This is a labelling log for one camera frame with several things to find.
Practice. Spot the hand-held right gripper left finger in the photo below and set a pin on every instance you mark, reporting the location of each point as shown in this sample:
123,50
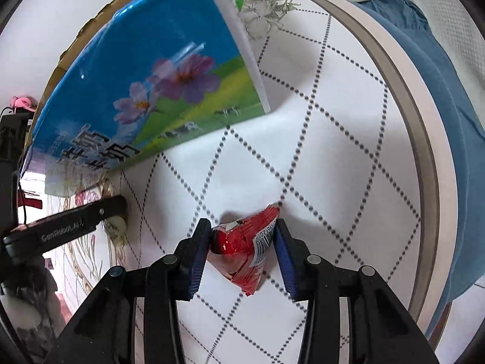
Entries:
200,259

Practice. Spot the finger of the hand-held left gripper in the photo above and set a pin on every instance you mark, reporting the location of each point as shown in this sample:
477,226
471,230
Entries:
68,227

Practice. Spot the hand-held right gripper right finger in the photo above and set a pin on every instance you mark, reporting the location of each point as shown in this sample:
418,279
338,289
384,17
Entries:
285,259

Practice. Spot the red snack packet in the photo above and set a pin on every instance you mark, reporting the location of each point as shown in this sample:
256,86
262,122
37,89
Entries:
238,258

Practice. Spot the blue printed cardboard box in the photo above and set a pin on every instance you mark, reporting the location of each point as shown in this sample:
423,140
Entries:
151,45

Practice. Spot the small pink object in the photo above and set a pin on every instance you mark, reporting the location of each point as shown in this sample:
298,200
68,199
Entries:
22,102

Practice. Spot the grey mottled cloth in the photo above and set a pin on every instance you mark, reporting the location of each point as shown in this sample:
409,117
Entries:
34,295

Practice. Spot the blue blanket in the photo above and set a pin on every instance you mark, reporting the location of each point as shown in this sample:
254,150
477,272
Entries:
454,121

